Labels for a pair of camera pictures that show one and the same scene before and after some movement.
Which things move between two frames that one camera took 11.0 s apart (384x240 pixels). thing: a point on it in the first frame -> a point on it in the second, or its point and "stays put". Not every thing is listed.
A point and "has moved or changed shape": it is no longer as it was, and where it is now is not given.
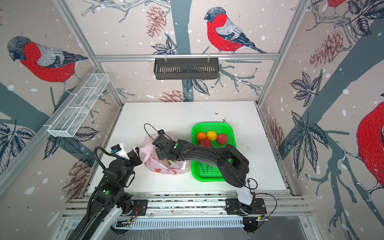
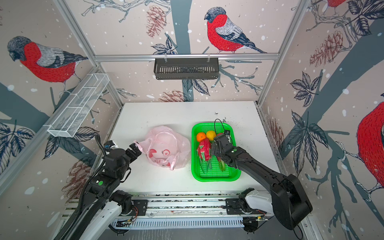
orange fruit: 201,136 stays put
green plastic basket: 202,171 stays put
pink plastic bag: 149,153 has moved or changed shape
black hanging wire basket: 186,68 stays put
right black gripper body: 163,154 -> 217,151
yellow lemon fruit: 211,135 stays put
